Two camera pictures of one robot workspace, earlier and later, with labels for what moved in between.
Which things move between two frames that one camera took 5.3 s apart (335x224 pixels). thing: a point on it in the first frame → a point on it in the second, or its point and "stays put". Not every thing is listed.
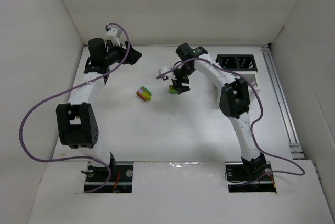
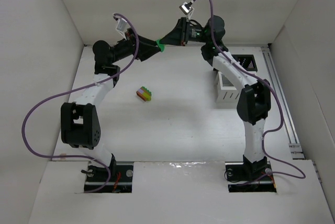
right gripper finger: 176,84 → 178,35
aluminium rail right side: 295,148 stays put
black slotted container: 237,62 stays put
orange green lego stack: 144,93 stays put
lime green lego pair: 171,90 → 161,46
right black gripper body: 179,82 → 185,32
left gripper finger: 133,55 → 146,51
